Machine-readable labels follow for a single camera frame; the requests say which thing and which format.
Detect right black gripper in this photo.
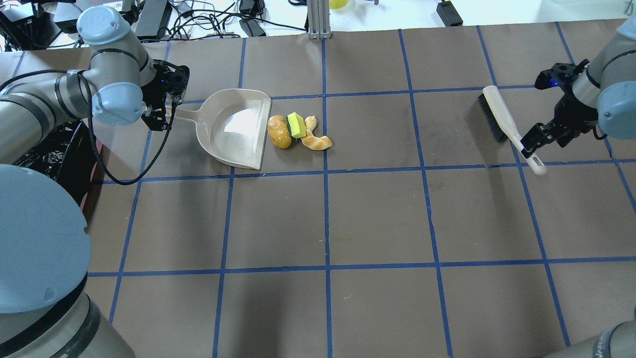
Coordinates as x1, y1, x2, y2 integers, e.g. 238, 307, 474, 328
521, 61, 599, 159

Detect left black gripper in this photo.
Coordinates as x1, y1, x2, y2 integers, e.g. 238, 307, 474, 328
141, 60, 190, 131

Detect white hand brush black bristles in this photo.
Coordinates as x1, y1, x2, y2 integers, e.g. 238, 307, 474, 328
477, 85, 547, 176

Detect beige plastic dustpan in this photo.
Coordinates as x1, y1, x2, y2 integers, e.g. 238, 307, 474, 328
166, 89, 272, 170

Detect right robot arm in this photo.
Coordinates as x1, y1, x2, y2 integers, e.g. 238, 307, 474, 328
522, 17, 636, 159

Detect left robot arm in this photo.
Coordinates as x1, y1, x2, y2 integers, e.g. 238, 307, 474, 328
1, 5, 189, 358

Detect black trash bag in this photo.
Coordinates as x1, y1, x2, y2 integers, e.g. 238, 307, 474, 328
13, 121, 96, 205

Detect pink bin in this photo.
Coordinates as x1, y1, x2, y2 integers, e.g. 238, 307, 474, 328
80, 138, 103, 211

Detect yellow potato toy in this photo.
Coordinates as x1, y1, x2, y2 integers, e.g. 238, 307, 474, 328
267, 115, 292, 149

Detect black power adapter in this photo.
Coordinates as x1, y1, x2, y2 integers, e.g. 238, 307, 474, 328
239, 18, 267, 38

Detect yellow green sponge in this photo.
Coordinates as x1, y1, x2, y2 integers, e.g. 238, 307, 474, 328
286, 112, 307, 139

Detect croissant bread toy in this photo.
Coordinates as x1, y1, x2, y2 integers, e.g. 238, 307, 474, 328
300, 116, 332, 151

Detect black power brick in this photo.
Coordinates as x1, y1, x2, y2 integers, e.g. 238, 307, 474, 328
436, 0, 463, 27

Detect aluminium frame post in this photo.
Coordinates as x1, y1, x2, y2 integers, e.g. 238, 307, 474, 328
306, 0, 332, 39

